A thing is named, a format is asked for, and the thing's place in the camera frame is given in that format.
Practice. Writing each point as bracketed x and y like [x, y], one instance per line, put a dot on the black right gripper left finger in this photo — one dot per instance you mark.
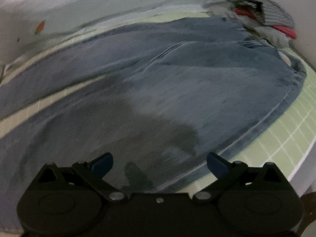
[96, 168]

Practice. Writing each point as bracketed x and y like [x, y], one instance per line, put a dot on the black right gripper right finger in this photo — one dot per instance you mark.
[219, 167]

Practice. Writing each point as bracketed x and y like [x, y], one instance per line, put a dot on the blue denim jeans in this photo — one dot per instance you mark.
[163, 95]

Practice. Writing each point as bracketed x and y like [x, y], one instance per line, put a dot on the green grid bed sheet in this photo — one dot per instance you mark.
[287, 142]

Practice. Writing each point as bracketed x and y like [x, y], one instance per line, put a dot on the red garment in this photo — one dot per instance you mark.
[287, 31]

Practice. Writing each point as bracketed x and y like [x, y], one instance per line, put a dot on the grey striped garment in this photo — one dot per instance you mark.
[267, 12]

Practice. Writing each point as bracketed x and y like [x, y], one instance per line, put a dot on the light blue carrot-print quilt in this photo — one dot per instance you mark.
[28, 26]

